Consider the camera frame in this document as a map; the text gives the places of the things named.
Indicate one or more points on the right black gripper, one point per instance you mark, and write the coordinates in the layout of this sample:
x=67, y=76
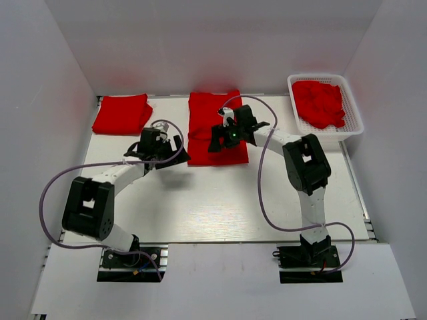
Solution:
x=219, y=131

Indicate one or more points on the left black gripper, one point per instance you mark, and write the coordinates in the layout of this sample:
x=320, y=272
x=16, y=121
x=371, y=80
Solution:
x=183, y=157

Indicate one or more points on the red t shirt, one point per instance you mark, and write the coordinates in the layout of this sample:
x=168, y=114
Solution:
x=203, y=115
x=122, y=115

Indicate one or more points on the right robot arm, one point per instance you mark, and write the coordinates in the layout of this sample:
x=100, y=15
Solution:
x=307, y=169

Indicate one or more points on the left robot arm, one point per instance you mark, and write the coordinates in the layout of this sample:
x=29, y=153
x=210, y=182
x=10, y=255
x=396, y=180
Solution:
x=90, y=207

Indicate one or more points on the red shirts pile in basket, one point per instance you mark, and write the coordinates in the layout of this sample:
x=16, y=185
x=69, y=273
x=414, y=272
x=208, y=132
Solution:
x=319, y=104

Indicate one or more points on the folded red t shirt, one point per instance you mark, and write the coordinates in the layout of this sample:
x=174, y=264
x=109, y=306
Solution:
x=122, y=115

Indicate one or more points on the white plastic basket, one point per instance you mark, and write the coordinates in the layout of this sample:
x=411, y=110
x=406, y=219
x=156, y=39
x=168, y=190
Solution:
x=353, y=123

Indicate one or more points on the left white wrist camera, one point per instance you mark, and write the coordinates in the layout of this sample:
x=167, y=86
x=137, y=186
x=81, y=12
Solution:
x=161, y=125

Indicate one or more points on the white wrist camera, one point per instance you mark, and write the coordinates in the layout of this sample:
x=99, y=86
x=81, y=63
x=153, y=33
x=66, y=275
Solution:
x=227, y=115
x=161, y=125

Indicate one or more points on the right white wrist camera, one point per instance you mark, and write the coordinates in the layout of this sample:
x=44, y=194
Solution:
x=227, y=115

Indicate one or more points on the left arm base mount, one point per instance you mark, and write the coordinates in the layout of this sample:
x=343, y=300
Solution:
x=115, y=268

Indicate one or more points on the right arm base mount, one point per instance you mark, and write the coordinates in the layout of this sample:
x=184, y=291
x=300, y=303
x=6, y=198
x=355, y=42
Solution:
x=294, y=267

